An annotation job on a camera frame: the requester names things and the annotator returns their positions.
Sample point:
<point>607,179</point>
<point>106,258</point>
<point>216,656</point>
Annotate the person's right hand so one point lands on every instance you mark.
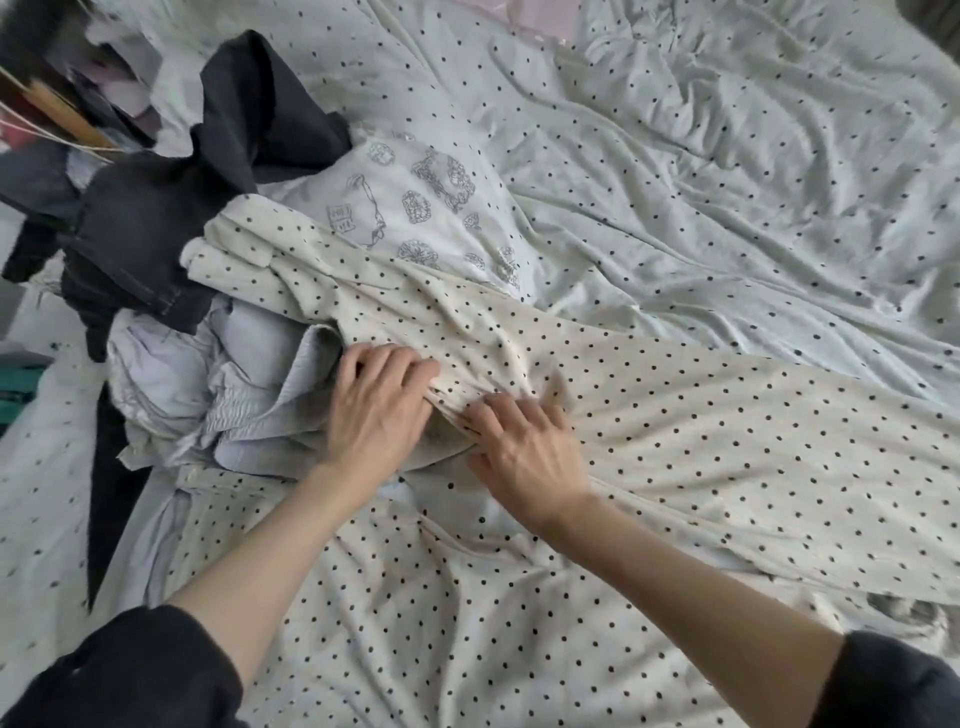
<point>533,465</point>

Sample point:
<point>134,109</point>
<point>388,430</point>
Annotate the person's left hand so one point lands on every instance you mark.
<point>378,420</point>

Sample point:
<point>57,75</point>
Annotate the cream polka dot trousers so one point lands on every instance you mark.
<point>750,450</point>

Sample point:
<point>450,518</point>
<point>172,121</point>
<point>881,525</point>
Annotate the light grey smocked garment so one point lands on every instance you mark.
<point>165,368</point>

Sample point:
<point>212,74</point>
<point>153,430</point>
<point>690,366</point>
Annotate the cream patterned pyjama top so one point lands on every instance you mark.
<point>405,195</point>

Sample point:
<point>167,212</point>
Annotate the dark grey jeans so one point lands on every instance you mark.
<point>113,510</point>

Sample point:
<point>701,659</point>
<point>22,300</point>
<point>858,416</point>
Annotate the dark denim jeans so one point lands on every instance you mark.
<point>150,225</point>

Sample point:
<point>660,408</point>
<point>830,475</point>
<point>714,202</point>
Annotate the person's left forearm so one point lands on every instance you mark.
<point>270,578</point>

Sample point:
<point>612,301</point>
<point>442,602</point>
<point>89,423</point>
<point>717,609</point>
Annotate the person's right forearm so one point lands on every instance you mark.
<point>705,615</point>

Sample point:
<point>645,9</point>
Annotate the person's black left sleeve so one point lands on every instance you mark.
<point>128,675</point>

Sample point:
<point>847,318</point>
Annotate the person's black sleeve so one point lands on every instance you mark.
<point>128,675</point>
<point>893,687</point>

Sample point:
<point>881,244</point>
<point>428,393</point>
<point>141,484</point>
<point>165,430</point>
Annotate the white dotted bed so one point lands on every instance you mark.
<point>750,150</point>

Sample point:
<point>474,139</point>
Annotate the person's black right sleeve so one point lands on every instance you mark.
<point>893,687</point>

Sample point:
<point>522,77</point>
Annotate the green object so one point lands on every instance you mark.
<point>18,383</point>

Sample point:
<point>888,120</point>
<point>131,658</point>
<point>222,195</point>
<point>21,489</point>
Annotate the dark side table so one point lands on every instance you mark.
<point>60,108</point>

